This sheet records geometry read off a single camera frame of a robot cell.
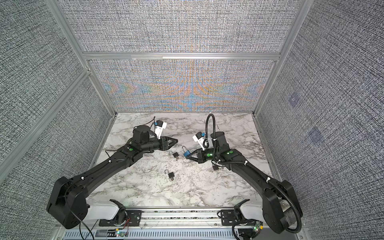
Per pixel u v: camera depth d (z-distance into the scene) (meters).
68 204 0.40
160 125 0.71
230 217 0.73
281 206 0.41
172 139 0.73
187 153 0.76
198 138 0.72
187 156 0.75
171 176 0.87
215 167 0.90
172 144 0.75
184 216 0.75
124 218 0.71
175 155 0.95
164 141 0.69
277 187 0.42
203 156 0.70
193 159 0.75
